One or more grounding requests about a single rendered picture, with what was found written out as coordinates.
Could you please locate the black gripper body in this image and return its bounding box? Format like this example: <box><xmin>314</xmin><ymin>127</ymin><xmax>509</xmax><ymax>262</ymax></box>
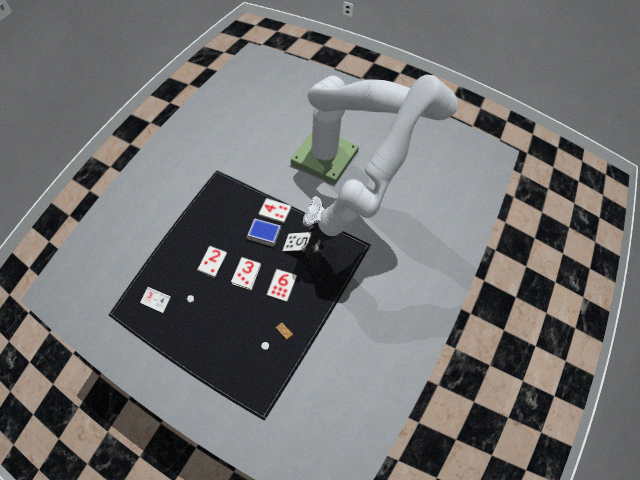
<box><xmin>313</xmin><ymin>223</ymin><xmax>337</xmax><ymax>244</ymax></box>

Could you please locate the black square mat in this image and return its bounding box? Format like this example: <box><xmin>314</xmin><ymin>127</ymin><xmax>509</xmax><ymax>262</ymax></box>
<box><xmin>113</xmin><ymin>174</ymin><xmax>366</xmax><ymax>415</ymax></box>
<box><xmin>109</xmin><ymin>170</ymin><xmax>371</xmax><ymax>421</ymax></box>

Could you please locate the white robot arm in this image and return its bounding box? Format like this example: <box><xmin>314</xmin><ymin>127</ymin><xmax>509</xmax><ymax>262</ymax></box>
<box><xmin>303</xmin><ymin>75</ymin><xmax>458</xmax><ymax>236</ymax></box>

